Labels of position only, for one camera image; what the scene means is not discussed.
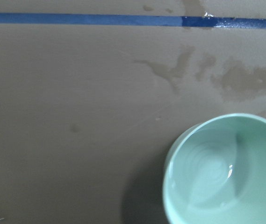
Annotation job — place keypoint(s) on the mint green bowl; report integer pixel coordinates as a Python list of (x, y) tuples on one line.
[(215, 172)]

